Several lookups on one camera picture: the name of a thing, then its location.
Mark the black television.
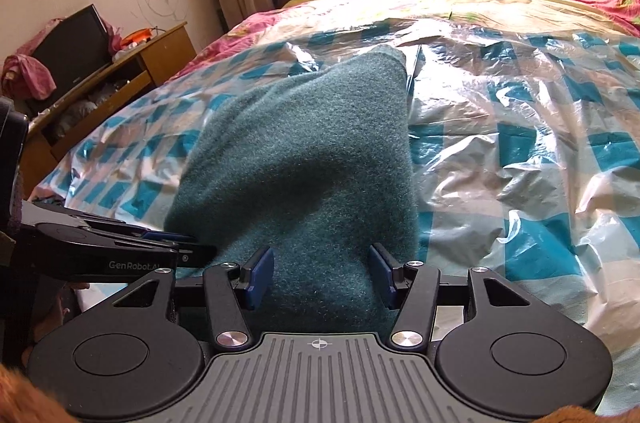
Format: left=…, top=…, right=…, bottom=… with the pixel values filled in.
left=30, top=4, right=113, bottom=100

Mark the pink cloth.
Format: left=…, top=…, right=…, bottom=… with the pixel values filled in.
left=0, top=17, right=123, bottom=101

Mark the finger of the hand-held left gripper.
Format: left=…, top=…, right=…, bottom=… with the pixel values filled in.
left=172, top=242, right=217, bottom=268
left=112, top=222, right=196, bottom=245

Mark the brown fuzzy garment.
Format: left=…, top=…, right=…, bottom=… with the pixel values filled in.
left=0, top=363, right=71, bottom=423

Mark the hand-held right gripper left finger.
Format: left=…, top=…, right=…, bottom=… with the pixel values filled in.
left=112, top=247, right=275, bottom=350

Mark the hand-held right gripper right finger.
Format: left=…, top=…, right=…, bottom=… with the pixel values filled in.
left=368, top=244, right=531, bottom=349

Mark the teal knit sweater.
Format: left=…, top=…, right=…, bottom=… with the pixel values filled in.
left=164, top=44, right=421, bottom=339

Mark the orange object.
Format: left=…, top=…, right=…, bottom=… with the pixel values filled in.
left=120, top=28, right=153, bottom=46

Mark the wooden side cabinet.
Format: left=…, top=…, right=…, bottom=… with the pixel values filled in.
left=20, top=22, right=197, bottom=194

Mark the blue checked plastic sheet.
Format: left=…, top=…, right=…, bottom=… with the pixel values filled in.
left=30, top=15, right=640, bottom=414

